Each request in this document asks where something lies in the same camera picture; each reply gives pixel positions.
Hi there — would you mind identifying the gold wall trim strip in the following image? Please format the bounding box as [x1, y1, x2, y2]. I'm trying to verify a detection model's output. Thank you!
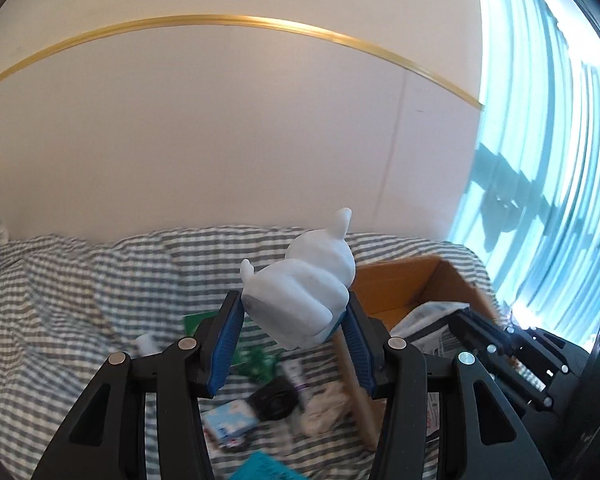
[0, 14, 483, 110]

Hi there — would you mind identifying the black hair tie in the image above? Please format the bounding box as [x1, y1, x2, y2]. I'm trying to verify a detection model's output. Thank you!
[249, 376, 301, 424]

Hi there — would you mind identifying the black phone-like card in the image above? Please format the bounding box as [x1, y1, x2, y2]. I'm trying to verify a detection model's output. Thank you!
[390, 301, 469, 358]

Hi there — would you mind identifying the white lace cloth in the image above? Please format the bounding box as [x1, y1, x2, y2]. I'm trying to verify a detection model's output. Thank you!
[300, 382, 352, 437]

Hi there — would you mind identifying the white purple cream tube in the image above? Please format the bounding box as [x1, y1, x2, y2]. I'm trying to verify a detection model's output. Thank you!
[279, 359, 312, 410]

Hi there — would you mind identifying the blue floral tissue pack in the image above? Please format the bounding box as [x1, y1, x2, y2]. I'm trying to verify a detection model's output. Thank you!
[201, 400, 260, 451]

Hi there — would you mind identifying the white green medicine box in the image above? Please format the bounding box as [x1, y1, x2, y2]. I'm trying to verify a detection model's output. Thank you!
[183, 310, 216, 337]

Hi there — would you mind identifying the blue striped curtain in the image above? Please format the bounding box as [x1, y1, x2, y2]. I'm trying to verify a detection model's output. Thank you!
[450, 0, 600, 349]

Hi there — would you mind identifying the cardboard box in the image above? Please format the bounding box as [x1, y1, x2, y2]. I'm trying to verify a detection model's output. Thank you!
[332, 256, 501, 451]

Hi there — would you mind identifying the white rabbit figurine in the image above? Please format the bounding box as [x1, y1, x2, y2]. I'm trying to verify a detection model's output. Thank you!
[240, 208, 356, 350]

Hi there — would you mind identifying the grey checkered cloth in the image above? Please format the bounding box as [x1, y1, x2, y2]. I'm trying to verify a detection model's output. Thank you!
[0, 226, 501, 479]

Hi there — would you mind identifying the dental floss pick jar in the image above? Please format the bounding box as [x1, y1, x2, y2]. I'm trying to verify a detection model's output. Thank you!
[133, 333, 161, 358]

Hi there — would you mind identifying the green snack packet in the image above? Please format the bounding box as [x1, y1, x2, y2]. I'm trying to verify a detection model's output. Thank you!
[232, 347, 280, 385]

